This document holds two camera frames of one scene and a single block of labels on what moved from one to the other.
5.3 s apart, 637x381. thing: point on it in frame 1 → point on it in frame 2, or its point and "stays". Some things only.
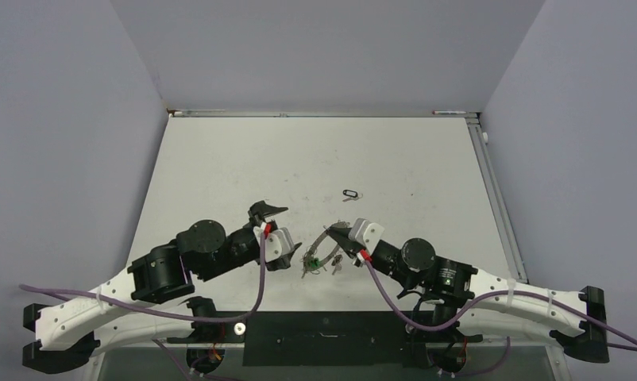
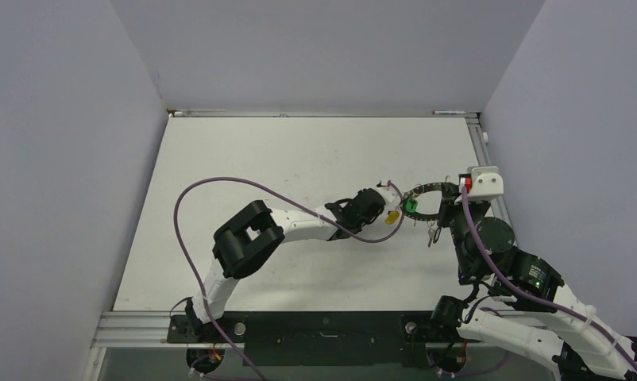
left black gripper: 257,214 → 367,221
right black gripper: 349,245 → 449,193
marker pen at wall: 447,112 stays
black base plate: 383,339 stays
